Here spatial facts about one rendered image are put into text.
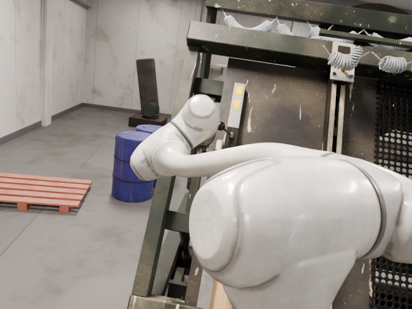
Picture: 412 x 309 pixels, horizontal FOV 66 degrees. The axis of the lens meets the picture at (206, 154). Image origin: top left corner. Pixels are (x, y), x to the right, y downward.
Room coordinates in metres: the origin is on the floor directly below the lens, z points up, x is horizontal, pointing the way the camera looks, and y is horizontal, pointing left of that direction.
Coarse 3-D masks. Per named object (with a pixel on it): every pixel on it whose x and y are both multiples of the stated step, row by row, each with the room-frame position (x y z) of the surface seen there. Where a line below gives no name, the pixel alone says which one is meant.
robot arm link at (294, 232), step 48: (240, 192) 0.28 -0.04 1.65; (288, 192) 0.28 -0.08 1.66; (336, 192) 0.31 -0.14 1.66; (192, 240) 0.30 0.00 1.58; (240, 240) 0.25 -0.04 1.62; (288, 240) 0.26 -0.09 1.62; (336, 240) 0.28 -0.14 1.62; (240, 288) 0.28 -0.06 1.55; (288, 288) 0.26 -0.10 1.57; (336, 288) 0.29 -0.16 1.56
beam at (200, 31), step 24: (192, 24) 1.56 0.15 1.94; (216, 48) 1.55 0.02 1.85; (240, 48) 1.52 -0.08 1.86; (264, 48) 1.50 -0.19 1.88; (288, 48) 1.50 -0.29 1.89; (312, 48) 1.50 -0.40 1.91; (384, 48) 1.51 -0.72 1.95; (360, 72) 1.52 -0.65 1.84; (384, 72) 1.49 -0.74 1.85; (408, 72) 1.47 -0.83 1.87
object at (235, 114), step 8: (232, 96) 1.44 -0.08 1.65; (240, 96) 1.44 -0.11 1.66; (232, 104) 1.42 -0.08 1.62; (240, 104) 1.42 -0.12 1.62; (232, 112) 1.40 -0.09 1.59; (240, 112) 1.40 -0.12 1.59; (232, 120) 1.38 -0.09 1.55; (208, 280) 1.03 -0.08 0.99; (200, 288) 1.02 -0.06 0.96; (208, 288) 1.02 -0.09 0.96; (200, 296) 1.00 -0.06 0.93; (208, 296) 1.01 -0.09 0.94; (200, 304) 0.99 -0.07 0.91; (208, 304) 0.99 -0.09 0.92
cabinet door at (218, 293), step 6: (216, 282) 1.05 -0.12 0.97; (216, 288) 1.04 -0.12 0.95; (222, 288) 1.04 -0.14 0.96; (216, 294) 1.03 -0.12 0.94; (222, 294) 1.03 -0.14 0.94; (216, 300) 1.01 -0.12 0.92; (222, 300) 1.02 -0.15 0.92; (228, 300) 1.02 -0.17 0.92; (210, 306) 1.00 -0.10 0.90; (216, 306) 1.00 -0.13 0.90; (222, 306) 1.01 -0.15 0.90; (228, 306) 1.01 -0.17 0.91
